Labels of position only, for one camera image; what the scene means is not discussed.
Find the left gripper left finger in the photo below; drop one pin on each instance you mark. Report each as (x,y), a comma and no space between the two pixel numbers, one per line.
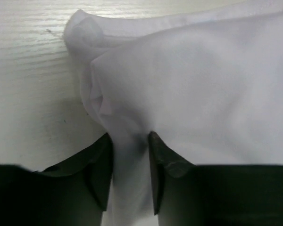
(95,163)

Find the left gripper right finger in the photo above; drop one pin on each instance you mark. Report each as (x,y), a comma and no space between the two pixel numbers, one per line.
(163,160)

